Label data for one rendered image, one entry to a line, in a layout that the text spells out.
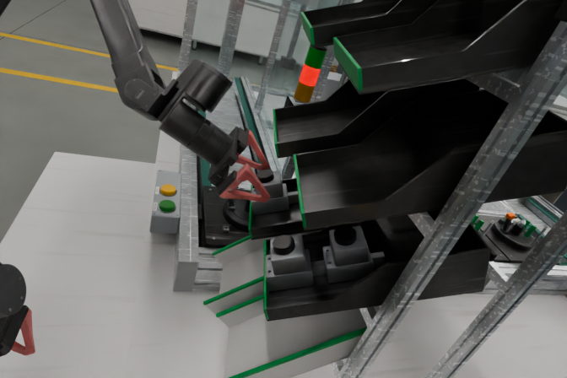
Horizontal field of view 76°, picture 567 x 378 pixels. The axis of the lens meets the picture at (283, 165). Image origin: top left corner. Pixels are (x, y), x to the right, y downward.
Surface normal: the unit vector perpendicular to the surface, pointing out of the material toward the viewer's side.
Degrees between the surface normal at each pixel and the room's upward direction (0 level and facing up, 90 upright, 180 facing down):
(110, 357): 0
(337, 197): 25
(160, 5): 90
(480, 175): 90
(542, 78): 90
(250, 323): 45
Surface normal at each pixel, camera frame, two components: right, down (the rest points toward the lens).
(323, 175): -0.15, -0.84
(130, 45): -0.13, -0.33
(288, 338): -0.48, -0.74
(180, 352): 0.28, -0.83
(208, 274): 0.21, 0.54
